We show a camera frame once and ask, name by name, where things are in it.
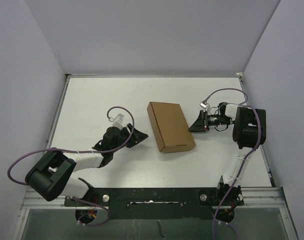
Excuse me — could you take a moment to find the brown cardboard box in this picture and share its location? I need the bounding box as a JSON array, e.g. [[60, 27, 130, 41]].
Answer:
[[146, 101, 196, 153]]

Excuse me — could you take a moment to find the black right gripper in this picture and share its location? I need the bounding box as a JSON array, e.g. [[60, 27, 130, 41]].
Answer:
[[188, 110, 231, 133]]

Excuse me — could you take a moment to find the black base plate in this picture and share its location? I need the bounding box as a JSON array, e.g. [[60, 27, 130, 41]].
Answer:
[[64, 187, 244, 221]]

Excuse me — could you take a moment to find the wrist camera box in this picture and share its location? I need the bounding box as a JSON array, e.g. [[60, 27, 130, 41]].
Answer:
[[108, 113, 124, 129], [199, 100, 211, 113]]

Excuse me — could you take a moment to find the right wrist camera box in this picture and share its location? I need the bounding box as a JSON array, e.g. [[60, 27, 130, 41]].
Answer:
[[199, 100, 211, 113]]

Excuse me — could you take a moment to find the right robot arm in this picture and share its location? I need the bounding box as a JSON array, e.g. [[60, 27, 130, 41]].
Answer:
[[188, 102, 267, 205]]

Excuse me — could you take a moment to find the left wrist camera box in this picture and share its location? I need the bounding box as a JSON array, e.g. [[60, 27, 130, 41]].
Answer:
[[108, 113, 124, 129]]

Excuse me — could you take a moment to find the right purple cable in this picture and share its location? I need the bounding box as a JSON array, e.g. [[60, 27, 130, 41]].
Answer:
[[204, 88, 264, 240]]

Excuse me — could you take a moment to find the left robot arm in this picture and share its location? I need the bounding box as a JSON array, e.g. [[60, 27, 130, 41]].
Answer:
[[25, 123, 149, 206]]

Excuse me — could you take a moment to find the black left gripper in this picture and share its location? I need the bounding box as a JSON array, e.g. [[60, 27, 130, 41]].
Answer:
[[111, 123, 148, 153]]

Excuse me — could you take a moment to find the purple cable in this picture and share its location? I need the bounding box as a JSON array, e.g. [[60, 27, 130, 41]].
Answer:
[[7, 106, 135, 228], [204, 88, 264, 240]]

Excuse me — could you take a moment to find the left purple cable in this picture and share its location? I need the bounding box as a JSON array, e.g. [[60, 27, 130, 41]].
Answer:
[[7, 106, 135, 228]]

